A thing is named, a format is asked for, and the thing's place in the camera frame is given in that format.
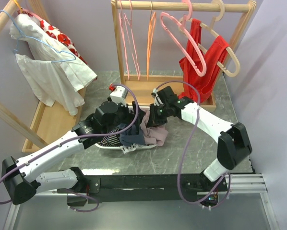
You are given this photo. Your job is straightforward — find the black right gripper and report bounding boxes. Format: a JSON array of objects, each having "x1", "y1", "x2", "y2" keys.
[{"x1": 146, "y1": 103, "x2": 170, "y2": 129}]

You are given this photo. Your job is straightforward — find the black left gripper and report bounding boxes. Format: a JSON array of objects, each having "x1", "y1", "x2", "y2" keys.
[{"x1": 103, "y1": 99, "x2": 145, "y2": 135}]

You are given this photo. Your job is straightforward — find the navy blue tank top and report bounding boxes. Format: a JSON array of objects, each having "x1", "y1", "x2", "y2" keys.
[{"x1": 120, "y1": 125, "x2": 145, "y2": 146}]

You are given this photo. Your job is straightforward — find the mauve tank top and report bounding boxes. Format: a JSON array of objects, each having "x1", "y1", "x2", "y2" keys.
[{"x1": 140, "y1": 108, "x2": 168, "y2": 146}]

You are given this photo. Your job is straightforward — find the white perforated plastic basket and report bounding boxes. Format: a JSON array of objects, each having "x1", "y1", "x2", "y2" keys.
[{"x1": 96, "y1": 108, "x2": 168, "y2": 154}]

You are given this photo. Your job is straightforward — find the black striped tank top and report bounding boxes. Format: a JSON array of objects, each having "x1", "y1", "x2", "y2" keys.
[{"x1": 99, "y1": 134, "x2": 122, "y2": 147}]

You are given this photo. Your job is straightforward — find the pink wire hanger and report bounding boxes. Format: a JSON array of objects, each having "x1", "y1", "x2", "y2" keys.
[
  {"x1": 122, "y1": 0, "x2": 141, "y2": 80},
  {"x1": 118, "y1": 0, "x2": 130, "y2": 79}
]

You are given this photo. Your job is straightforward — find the orange plastic hanger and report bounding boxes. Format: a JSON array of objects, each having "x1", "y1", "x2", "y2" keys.
[{"x1": 146, "y1": 1, "x2": 156, "y2": 80}]

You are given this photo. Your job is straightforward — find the pink plastic hanger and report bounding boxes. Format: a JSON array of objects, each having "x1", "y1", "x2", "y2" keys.
[{"x1": 159, "y1": 0, "x2": 208, "y2": 77}]

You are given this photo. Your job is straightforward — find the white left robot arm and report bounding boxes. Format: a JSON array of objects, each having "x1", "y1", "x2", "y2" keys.
[{"x1": 1, "y1": 100, "x2": 139, "y2": 205}]

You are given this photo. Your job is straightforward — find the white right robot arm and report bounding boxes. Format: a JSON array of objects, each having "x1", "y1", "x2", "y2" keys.
[{"x1": 147, "y1": 86, "x2": 252, "y2": 191}]

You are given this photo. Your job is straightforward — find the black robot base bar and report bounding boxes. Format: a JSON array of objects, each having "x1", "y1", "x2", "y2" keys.
[{"x1": 70, "y1": 167, "x2": 227, "y2": 203}]

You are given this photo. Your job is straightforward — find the red tank top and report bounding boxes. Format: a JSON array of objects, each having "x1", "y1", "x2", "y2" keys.
[{"x1": 179, "y1": 19, "x2": 229, "y2": 103}]

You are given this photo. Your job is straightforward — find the beige wooden hanger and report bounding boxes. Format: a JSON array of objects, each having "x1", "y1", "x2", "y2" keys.
[{"x1": 177, "y1": 0, "x2": 241, "y2": 78}]

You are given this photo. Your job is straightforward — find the wooden clothes rack centre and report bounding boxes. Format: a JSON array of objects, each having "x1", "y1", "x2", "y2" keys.
[{"x1": 111, "y1": 0, "x2": 256, "y2": 112}]

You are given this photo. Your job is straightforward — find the wooden clothes rack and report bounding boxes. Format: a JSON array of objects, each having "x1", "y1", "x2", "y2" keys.
[
  {"x1": 111, "y1": 0, "x2": 256, "y2": 112},
  {"x1": 0, "y1": 0, "x2": 81, "y2": 159}
]

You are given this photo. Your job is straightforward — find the wooden clothes rack left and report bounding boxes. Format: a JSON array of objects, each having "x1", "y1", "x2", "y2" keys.
[{"x1": 0, "y1": 0, "x2": 81, "y2": 159}]

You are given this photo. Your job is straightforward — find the white dress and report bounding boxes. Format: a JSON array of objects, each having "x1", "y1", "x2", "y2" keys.
[{"x1": 10, "y1": 14, "x2": 97, "y2": 116}]

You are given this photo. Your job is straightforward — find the red floral white garment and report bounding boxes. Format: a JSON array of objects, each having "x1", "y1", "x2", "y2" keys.
[{"x1": 39, "y1": 19, "x2": 87, "y2": 64}]

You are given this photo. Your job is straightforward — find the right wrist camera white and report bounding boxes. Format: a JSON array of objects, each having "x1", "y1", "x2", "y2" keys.
[{"x1": 151, "y1": 89, "x2": 163, "y2": 106}]

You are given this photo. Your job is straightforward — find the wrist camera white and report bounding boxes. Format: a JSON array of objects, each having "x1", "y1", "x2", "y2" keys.
[
  {"x1": 151, "y1": 89, "x2": 163, "y2": 106},
  {"x1": 109, "y1": 85, "x2": 128, "y2": 106}
]

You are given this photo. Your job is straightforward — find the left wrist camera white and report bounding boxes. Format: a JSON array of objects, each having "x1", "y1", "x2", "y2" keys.
[{"x1": 109, "y1": 85, "x2": 128, "y2": 106}]

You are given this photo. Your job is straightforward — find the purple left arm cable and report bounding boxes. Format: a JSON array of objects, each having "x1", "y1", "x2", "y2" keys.
[{"x1": 0, "y1": 83, "x2": 140, "y2": 213}]

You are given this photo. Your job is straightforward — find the blue wire hanger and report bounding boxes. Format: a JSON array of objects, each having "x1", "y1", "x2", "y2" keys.
[{"x1": 0, "y1": 9, "x2": 76, "y2": 64}]

